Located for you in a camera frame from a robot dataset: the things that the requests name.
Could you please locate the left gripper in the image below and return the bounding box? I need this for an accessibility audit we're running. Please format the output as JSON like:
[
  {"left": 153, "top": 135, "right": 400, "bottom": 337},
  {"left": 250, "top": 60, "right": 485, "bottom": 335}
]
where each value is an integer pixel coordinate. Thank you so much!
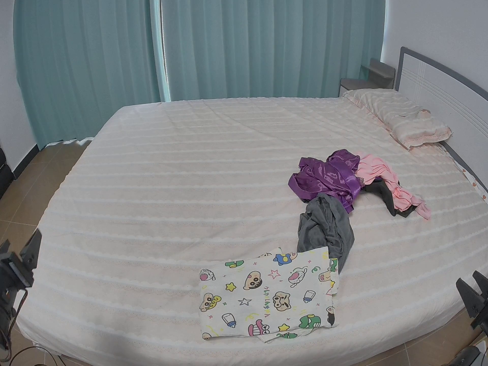
[{"left": 0, "top": 229, "right": 43, "bottom": 300}]

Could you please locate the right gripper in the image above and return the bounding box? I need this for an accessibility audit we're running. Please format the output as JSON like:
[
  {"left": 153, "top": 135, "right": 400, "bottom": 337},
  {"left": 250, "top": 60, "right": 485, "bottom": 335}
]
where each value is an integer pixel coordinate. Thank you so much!
[{"left": 456, "top": 270, "right": 488, "bottom": 336}]

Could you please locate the white printed pyjama top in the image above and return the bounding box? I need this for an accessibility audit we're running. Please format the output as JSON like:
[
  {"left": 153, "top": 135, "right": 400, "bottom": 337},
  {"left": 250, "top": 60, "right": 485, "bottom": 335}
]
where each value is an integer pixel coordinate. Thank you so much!
[{"left": 198, "top": 247, "right": 340, "bottom": 344}]

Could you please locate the bed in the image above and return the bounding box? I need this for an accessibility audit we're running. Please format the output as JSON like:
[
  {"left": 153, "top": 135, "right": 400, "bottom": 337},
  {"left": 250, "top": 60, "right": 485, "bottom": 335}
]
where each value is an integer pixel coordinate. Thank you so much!
[{"left": 14, "top": 46, "right": 488, "bottom": 366}]

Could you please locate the black chest of drawers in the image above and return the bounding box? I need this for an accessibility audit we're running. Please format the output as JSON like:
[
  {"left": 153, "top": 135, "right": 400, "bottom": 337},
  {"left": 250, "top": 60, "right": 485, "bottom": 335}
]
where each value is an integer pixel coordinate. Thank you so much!
[{"left": 0, "top": 140, "right": 17, "bottom": 199}]

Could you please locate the black garment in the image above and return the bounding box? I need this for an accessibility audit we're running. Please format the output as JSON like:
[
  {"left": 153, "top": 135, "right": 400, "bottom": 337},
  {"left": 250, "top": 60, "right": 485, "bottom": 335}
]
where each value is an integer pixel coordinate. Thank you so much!
[{"left": 360, "top": 177, "right": 415, "bottom": 217}]

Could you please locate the pink garment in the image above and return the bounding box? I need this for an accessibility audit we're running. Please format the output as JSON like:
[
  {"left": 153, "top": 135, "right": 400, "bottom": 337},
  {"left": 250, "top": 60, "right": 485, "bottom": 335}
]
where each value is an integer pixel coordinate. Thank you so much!
[{"left": 356, "top": 153, "right": 432, "bottom": 221}]

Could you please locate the dark grey garment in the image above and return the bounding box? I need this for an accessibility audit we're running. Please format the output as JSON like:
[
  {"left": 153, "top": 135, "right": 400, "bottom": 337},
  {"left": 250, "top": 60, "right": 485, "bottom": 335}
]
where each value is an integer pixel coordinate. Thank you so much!
[{"left": 297, "top": 194, "right": 355, "bottom": 273}]

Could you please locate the purple satin garment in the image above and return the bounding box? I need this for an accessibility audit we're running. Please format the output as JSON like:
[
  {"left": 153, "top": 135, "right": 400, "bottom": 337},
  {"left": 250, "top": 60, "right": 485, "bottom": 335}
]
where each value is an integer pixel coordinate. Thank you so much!
[{"left": 288, "top": 149, "right": 362, "bottom": 215}]

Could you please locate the pink striped pillow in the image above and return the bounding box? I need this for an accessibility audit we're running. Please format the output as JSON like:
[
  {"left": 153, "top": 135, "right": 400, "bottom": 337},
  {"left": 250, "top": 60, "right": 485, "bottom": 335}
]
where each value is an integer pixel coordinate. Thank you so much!
[{"left": 342, "top": 88, "right": 453, "bottom": 151}]

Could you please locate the blue-green curtain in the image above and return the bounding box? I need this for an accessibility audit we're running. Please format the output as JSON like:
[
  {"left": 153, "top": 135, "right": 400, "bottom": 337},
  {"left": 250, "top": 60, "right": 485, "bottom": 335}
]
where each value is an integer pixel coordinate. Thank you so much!
[
  {"left": 158, "top": 0, "right": 387, "bottom": 101},
  {"left": 13, "top": 0, "right": 162, "bottom": 149}
]

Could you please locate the grey bedside table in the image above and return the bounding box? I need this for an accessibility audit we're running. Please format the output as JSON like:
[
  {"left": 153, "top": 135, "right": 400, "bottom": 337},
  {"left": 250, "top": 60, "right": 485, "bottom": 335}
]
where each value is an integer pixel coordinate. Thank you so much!
[{"left": 340, "top": 57, "right": 395, "bottom": 92}]

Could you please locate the black cable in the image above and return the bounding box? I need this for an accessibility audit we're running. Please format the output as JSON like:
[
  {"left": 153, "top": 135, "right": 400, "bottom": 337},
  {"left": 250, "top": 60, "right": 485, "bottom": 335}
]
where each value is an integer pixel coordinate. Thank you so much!
[{"left": 11, "top": 343, "right": 63, "bottom": 366}]

